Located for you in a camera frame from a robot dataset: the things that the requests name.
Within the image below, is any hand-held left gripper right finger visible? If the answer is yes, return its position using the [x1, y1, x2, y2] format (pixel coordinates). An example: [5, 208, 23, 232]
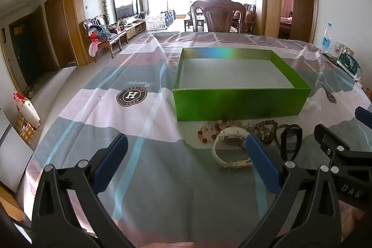
[238, 133, 342, 248]

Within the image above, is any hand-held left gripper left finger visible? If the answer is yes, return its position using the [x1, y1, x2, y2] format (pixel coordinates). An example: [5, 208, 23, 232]
[31, 133, 137, 248]

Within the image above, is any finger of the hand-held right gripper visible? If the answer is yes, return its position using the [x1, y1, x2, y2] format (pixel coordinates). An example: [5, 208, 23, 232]
[314, 124, 372, 176]
[355, 106, 372, 129]

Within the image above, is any black wrist watch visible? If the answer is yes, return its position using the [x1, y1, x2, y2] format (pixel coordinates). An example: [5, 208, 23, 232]
[276, 124, 303, 154]

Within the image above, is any white wrist watch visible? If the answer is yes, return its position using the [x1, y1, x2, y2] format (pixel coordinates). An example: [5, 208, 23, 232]
[212, 126, 255, 169]

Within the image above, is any dark bead bracelet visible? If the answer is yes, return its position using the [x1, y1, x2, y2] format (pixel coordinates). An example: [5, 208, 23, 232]
[253, 119, 279, 145]

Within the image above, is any amber bead bracelet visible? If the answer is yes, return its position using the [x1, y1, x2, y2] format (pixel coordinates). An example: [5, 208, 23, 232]
[198, 119, 243, 144]

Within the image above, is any green cardboard box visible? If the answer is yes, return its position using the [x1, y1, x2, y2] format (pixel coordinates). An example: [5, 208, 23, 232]
[173, 47, 311, 121]

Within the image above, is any checked printed tablecloth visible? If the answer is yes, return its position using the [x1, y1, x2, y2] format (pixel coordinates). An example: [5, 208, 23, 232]
[25, 31, 372, 248]

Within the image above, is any dark green packet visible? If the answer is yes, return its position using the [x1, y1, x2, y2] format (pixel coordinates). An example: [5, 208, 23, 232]
[337, 53, 362, 81]

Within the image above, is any small printed box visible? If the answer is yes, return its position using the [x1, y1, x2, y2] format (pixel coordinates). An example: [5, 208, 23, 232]
[334, 42, 355, 57]

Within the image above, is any clear plastic water bottle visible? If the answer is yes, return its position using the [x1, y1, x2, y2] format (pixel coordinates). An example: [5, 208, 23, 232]
[321, 23, 332, 54]

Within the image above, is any yellow patterned box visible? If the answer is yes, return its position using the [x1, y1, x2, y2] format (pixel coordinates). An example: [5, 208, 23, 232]
[16, 116, 37, 145]

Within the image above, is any white cabinet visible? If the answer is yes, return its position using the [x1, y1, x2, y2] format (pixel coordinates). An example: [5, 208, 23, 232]
[0, 109, 34, 193]

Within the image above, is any red and white paper bag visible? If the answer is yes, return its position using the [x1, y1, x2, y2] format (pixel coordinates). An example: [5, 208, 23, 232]
[13, 93, 41, 129]

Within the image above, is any wooden armchair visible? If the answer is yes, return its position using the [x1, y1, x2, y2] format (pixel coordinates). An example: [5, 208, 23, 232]
[83, 16, 128, 60]

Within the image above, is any pile of clothes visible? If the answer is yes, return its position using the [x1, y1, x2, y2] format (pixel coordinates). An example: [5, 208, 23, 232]
[87, 24, 112, 57]

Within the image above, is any wooden television cabinet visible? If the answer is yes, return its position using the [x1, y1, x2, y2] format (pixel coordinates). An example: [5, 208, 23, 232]
[122, 20, 146, 39]

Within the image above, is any wooden chair with cushion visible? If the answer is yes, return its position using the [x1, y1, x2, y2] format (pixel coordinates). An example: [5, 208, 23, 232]
[232, 4, 258, 35]

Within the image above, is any dark entrance door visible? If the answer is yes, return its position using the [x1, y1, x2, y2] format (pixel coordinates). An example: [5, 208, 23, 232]
[9, 14, 37, 86]

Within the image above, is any white play fence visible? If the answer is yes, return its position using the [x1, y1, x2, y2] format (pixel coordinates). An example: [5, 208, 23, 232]
[145, 10, 176, 31]

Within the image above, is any carved wooden dining chair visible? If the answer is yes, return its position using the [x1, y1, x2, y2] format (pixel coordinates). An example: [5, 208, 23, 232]
[190, 0, 247, 33]

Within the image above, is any flat screen television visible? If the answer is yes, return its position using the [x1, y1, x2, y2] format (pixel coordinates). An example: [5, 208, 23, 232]
[113, 0, 138, 22]

